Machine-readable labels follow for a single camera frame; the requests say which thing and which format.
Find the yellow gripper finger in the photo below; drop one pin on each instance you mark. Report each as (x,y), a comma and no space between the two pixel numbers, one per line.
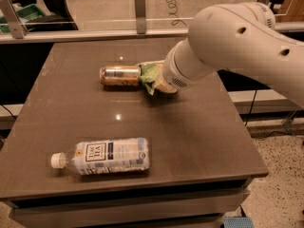
(164,87)

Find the green jalapeno chip bag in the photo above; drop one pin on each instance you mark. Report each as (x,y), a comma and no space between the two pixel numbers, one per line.
(149,72)

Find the orange soda can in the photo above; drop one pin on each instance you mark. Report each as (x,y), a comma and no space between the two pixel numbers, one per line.
(120,75)

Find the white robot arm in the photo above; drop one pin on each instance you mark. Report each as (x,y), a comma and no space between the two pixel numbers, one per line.
(240,38)

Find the clear tea bottle white cap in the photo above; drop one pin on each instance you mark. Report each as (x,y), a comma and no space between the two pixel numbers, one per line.
(104,157)

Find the green plastic bin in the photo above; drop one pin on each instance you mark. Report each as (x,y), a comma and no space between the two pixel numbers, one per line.
(25,14)

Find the blue textured floor pad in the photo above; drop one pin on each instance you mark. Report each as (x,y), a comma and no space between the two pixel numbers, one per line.
(230,222)

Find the clear acrylic barrier panel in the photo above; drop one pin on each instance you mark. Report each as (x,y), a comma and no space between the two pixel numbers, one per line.
(118,15)

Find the middle metal bracket post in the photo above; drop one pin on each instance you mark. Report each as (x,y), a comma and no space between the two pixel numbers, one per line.
(140,14)

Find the left metal bracket post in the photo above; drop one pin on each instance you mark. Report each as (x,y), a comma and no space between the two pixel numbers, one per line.
(17,29)

